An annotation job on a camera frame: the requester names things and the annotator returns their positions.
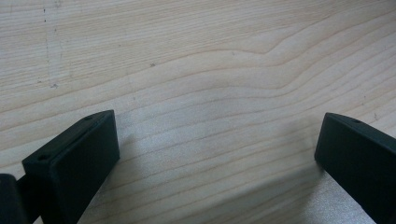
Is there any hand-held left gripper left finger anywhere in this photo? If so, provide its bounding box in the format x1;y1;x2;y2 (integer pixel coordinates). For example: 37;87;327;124
21;109;121;224

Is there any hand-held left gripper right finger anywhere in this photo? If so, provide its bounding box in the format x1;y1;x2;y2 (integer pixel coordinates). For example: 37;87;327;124
314;112;396;224

